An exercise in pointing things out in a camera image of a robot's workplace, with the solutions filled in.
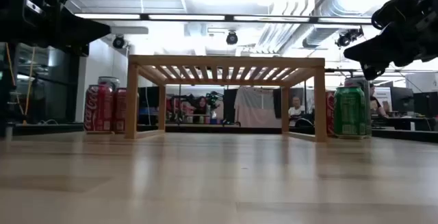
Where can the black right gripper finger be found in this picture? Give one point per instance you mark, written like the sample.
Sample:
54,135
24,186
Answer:
383,47
373,71

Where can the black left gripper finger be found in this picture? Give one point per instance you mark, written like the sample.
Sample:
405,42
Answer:
80,50
90,32

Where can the green soda can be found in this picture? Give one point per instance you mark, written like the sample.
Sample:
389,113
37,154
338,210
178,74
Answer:
349,114

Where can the wooden slatted shelf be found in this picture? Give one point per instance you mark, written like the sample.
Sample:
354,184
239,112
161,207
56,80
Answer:
226,61

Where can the black round ceiling lamp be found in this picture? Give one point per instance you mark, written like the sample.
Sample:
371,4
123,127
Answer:
232,38
118,42

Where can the person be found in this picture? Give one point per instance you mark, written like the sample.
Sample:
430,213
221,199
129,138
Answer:
375,104
296,109
202,105

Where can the black monitor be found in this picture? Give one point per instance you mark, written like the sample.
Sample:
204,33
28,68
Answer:
402,99
426,104

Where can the black ceiling device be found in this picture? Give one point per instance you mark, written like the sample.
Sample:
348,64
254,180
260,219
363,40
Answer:
344,40

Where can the dark glass partition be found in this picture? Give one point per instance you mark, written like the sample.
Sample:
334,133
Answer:
51,80

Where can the black panel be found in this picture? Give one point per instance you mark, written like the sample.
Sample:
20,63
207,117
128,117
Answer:
148,97
231,104

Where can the pink and white cloth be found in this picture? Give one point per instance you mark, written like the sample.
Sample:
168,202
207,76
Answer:
256,111

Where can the black overhead light bar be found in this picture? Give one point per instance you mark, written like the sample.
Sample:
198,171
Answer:
229,18

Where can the black background robot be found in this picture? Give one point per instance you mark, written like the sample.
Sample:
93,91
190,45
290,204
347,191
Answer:
214,99

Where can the silver ventilation duct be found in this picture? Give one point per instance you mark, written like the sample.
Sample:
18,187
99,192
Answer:
318,36

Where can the black right table frame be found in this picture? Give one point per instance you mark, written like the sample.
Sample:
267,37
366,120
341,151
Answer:
403,135

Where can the black table frame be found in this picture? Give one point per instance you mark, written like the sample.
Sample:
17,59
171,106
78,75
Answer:
51,128
403,135

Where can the black left table frame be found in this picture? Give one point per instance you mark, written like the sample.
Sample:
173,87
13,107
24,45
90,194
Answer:
51,128

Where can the small grey post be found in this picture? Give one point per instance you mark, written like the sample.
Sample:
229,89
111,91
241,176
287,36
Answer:
8,131

